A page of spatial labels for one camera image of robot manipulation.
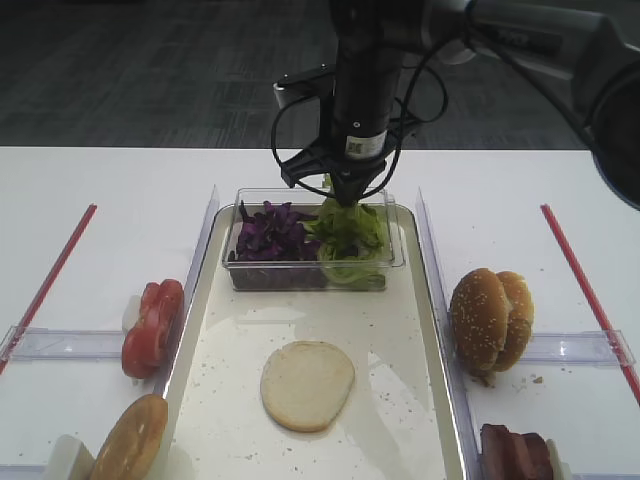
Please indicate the right upper acrylic rail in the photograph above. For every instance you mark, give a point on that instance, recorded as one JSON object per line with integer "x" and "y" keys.
{"x": 590, "y": 348}

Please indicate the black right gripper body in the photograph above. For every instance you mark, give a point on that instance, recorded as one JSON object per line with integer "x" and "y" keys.
{"x": 359, "y": 155}

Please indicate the shredded purple cabbage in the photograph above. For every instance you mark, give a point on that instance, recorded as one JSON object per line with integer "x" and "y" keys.
{"x": 276, "y": 233}

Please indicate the front sesame bun top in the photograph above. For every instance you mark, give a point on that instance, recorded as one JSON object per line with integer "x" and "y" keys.
{"x": 479, "y": 313}

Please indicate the red tape strip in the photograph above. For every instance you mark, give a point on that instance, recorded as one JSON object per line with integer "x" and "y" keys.
{"x": 47, "y": 287}
{"x": 590, "y": 295}

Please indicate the long acrylic divider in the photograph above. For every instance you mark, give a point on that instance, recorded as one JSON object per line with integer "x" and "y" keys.
{"x": 465, "y": 437}
{"x": 177, "y": 332}

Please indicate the right long acrylic divider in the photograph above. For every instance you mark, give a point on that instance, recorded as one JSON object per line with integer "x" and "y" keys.
{"x": 465, "y": 437}

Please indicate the gripper mounted camera box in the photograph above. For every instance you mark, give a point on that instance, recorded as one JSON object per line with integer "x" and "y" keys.
{"x": 314, "y": 83}

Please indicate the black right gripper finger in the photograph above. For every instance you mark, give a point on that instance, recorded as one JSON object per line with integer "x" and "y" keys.
{"x": 370, "y": 185}
{"x": 344, "y": 189}

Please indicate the clear plastic salad container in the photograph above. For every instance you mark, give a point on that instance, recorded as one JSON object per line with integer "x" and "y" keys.
{"x": 359, "y": 275}

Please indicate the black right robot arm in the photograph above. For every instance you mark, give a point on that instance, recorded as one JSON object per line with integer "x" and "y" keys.
{"x": 593, "y": 44}

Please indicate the acrylic rail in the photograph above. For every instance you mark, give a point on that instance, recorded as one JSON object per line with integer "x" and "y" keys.
{"x": 35, "y": 344}
{"x": 590, "y": 348}

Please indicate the front tomato slice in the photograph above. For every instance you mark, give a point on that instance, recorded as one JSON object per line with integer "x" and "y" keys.
{"x": 145, "y": 347}

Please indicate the left red tape strip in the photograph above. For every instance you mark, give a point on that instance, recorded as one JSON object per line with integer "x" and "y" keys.
{"x": 47, "y": 287}

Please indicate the white holder behind tomato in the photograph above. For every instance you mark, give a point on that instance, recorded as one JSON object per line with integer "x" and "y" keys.
{"x": 131, "y": 313}

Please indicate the green lettuce in container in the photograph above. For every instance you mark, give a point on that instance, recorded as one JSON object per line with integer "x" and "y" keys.
{"x": 357, "y": 232}

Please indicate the white holder by meat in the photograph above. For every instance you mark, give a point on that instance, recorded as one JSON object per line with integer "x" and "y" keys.
{"x": 561, "y": 470}

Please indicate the metal baking tray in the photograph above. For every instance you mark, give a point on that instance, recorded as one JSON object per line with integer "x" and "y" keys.
{"x": 397, "y": 421}

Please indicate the rear sesame bun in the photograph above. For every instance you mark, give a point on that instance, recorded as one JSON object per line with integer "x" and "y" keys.
{"x": 520, "y": 320}

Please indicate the right red tape strip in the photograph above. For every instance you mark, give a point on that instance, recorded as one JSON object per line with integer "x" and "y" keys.
{"x": 590, "y": 295}

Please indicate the left upper acrylic rail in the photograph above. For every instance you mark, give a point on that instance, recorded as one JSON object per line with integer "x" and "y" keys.
{"x": 35, "y": 344}

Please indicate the brown meat patty slices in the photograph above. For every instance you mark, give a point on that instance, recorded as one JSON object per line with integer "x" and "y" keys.
{"x": 510, "y": 456}

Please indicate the bottom bun half on tray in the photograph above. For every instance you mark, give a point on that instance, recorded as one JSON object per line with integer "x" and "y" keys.
{"x": 305, "y": 384}

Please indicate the tomato slice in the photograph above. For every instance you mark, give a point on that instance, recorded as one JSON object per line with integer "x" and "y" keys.
{"x": 169, "y": 291}
{"x": 145, "y": 347}

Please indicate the rear tomato slice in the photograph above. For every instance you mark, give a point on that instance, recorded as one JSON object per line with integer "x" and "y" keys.
{"x": 169, "y": 291}

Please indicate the white holder by patty disc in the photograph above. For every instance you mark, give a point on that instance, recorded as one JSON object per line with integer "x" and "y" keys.
{"x": 70, "y": 459}

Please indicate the sesame bun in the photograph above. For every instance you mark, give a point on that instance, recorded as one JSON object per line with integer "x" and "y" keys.
{"x": 520, "y": 320}
{"x": 479, "y": 313}

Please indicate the left long acrylic divider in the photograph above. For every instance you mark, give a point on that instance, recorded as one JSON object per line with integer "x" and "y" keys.
{"x": 177, "y": 332}

